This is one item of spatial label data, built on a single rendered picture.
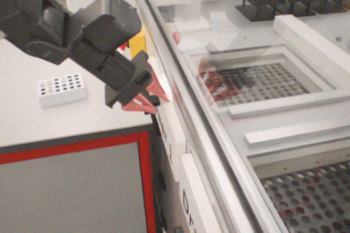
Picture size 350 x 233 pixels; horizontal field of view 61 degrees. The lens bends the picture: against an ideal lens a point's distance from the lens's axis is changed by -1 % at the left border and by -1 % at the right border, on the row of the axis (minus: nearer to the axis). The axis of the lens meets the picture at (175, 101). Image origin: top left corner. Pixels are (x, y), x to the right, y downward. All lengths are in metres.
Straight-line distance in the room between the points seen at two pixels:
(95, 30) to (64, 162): 0.51
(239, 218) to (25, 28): 0.34
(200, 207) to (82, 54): 0.28
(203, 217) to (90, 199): 0.65
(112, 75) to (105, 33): 0.08
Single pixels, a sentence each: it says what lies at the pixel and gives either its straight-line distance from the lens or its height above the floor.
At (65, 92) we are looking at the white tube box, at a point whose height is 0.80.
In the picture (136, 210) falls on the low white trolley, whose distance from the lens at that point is 1.09.
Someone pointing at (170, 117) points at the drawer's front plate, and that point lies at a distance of 0.53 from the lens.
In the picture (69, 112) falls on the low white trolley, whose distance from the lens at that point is 0.86.
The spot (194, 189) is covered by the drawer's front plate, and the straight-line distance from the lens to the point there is 0.43.
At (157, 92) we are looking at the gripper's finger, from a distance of 0.53.
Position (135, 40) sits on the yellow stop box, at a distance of 0.87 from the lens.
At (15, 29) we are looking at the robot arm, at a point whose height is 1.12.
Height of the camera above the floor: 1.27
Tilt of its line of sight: 37 degrees down
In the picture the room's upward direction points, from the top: straight up
